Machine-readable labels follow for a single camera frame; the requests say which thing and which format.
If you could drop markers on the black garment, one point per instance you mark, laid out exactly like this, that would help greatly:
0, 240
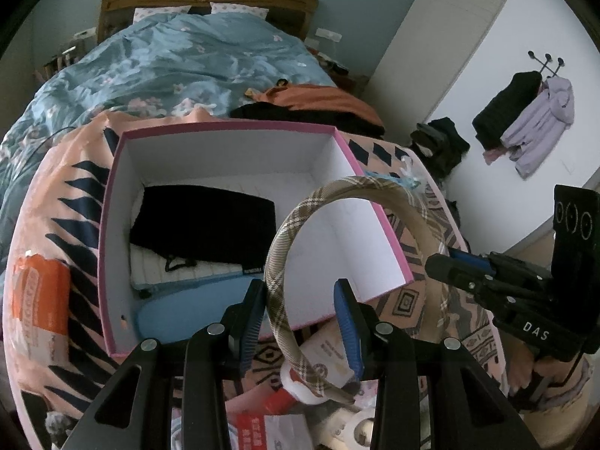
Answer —
201, 220

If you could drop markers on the white wall socket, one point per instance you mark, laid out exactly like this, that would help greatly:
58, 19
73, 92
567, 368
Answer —
328, 34

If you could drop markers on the red and white packet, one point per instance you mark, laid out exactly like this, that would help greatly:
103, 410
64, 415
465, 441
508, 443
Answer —
262, 431

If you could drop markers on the beige plaid headband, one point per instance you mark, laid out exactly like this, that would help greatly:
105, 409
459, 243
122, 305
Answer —
281, 253

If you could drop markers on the person's right forearm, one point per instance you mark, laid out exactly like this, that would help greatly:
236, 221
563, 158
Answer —
562, 426

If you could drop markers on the white floral pillow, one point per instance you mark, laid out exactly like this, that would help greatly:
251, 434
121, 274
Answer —
159, 13
239, 10

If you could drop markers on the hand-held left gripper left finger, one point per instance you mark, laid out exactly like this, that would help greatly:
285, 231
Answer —
248, 323

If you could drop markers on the peach patterned blanket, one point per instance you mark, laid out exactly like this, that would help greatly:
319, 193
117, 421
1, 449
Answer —
61, 187

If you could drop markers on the pile of dark clothes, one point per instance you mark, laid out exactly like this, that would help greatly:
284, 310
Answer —
443, 140

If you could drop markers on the black coat rack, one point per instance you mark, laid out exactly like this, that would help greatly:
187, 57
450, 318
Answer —
546, 63

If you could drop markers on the orange cloth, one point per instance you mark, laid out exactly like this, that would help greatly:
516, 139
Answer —
323, 98

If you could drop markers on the clear plastic wrapper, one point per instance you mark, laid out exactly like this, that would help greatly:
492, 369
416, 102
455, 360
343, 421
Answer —
411, 176

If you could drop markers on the person's right hand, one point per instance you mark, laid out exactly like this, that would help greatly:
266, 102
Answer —
518, 375

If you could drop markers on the lilac hooded jacket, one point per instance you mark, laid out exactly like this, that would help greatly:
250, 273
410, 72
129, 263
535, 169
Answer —
539, 126

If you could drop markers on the black cloth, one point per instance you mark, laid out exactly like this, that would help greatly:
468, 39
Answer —
300, 115

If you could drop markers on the orange and white tissue pack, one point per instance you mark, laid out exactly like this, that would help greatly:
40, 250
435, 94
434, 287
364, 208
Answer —
40, 300

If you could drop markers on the pink cardboard box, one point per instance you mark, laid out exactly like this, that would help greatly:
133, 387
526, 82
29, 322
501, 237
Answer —
211, 159

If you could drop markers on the black jacket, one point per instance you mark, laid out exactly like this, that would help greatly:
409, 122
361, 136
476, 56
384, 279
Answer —
506, 103

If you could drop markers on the blue cloth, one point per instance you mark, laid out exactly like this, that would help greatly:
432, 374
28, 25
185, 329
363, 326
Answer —
178, 309

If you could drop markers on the white tape roll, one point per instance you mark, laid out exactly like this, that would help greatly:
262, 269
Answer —
349, 424

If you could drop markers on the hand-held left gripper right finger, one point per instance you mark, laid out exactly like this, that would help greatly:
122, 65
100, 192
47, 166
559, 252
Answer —
348, 333

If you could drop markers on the white ribbed pad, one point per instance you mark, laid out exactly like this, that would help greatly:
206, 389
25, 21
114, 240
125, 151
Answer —
150, 267

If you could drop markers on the white lotion bottle red cap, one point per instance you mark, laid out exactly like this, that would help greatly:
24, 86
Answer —
323, 347

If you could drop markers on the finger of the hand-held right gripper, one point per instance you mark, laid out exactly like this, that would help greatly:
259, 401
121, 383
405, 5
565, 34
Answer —
459, 276
468, 258

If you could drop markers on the blue floral duvet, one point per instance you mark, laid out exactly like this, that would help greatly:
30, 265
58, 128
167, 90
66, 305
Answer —
164, 56

